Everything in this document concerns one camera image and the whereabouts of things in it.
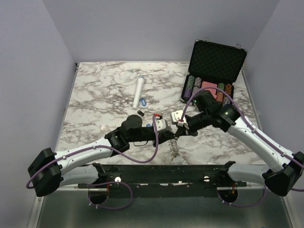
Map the metal keyring disc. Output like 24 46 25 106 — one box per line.
168 138 180 160

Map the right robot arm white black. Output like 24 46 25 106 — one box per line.
171 89 304 196

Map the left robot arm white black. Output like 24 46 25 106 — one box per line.
26 114 175 197

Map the black glossy tag key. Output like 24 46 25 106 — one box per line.
137 110 145 116

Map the blue tag key by microphone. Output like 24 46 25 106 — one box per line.
140 98 147 106

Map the purple green chip stack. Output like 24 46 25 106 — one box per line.
183 76 195 101

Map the red playing cards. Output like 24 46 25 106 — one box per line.
201 81 217 95

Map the purple grey chip stack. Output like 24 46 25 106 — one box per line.
192 77 202 94

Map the orange black chip stack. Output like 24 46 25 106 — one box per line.
223 84 232 106

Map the white microphone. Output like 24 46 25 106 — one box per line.
132 76 145 109

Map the black poker chip case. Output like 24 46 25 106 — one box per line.
180 40 247 103

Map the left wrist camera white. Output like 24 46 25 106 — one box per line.
155 119 168 133

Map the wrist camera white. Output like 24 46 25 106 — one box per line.
171 110 188 127
155 119 168 133

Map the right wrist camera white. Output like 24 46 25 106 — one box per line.
171 110 188 127

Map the black mounting rail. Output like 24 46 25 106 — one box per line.
78 162 246 201

